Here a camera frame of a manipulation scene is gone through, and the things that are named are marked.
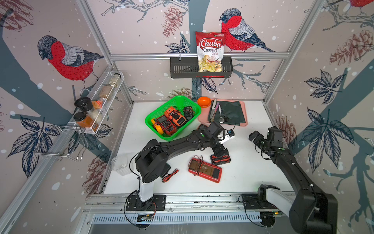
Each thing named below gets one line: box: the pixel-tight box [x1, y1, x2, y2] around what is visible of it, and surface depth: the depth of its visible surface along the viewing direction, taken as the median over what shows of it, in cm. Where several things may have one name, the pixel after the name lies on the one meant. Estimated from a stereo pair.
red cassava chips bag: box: [195, 31, 226, 73], surface depth 85 cm
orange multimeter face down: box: [164, 106, 187, 127], surface depth 103 cm
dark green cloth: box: [213, 100, 246, 126], surface depth 113 cm
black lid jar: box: [74, 97, 94, 113], surface depth 63 cm
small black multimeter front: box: [183, 105, 195, 121], surface depth 109 cm
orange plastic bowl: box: [197, 96, 212, 108], surface depth 116 cm
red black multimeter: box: [155, 115, 177, 136], surface depth 102 cm
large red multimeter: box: [187, 155, 223, 183], surface depth 83 cm
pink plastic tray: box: [197, 98, 248, 127], surface depth 113 cm
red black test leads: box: [161, 168, 180, 183], surface depth 83 cm
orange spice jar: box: [73, 111, 94, 128], surface depth 62 cm
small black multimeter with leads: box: [209, 154, 232, 166], surface depth 87 cm
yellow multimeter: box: [150, 117, 165, 136], surface depth 97 cm
